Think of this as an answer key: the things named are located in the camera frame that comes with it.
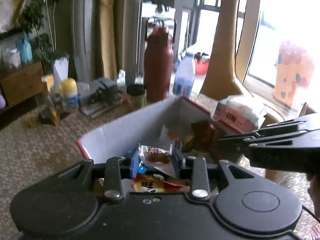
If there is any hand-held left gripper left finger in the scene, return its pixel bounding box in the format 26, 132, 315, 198
57, 150, 140, 202

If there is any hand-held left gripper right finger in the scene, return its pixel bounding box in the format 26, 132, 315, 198
172, 148, 258, 202

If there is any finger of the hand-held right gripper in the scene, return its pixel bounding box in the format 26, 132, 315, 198
257, 120, 310, 134
217, 130, 309, 159

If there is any blue snack packet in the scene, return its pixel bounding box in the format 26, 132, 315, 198
137, 161, 148, 175

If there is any white snack packet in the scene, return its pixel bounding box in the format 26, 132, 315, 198
138, 144, 173, 167

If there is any golden yellow snack packet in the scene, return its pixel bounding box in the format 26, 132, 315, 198
182, 134, 195, 146

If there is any large orange yellow snack packet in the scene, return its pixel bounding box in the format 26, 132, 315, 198
132, 173, 192, 193

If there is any white cardboard box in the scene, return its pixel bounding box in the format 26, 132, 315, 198
77, 95, 253, 182

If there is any person's right hand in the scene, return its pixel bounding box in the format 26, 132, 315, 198
306, 172, 320, 218

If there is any tissue pack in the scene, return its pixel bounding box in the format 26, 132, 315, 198
211, 95, 267, 133

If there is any orange patterned bag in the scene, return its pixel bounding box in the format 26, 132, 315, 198
273, 41, 316, 108

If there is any white booklet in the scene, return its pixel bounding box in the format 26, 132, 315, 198
81, 103, 116, 118

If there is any black round tin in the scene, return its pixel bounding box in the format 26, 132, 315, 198
126, 84, 148, 108

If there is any black folded gadget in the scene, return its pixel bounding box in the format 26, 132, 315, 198
89, 78, 123, 106

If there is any clear plastic water bottle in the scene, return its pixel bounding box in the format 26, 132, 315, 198
172, 52, 196, 98

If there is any grey plastic box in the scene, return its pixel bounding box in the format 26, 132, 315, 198
76, 81, 92, 106

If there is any small grey box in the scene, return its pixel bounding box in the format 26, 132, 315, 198
125, 67, 137, 86

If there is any red bucket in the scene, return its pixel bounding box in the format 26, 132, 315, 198
195, 59, 210, 75

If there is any yellow sachet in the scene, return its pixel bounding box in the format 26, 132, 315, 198
51, 108, 61, 127

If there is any yellow lidded canister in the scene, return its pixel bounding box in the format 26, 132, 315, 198
59, 78, 80, 113

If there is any dark red thermos bottle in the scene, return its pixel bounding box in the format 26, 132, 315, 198
143, 17, 175, 103

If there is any black coaster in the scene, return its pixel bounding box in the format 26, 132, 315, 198
39, 117, 61, 126

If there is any clear drinking glass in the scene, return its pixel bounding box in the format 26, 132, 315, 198
36, 93, 55, 121

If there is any white plant pot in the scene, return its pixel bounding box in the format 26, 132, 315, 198
53, 57, 70, 93

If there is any yellow carton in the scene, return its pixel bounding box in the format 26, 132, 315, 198
41, 75, 54, 93

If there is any yellow curtain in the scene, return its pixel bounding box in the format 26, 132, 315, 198
98, 0, 121, 80

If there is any wooden cabinet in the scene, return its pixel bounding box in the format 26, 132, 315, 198
0, 62, 47, 106

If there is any grey standing air conditioner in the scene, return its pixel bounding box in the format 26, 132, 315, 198
72, 0, 103, 81

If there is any white washing machine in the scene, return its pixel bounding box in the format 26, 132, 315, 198
142, 1, 176, 46

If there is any light blue jug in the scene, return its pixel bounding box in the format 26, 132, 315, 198
15, 38, 33, 65

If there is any green potted plant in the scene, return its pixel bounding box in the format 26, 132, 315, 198
19, 0, 70, 67

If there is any clear plastic bag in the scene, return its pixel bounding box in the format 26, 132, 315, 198
1, 49, 21, 70

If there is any black cable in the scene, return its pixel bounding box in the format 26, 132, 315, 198
301, 204, 320, 223

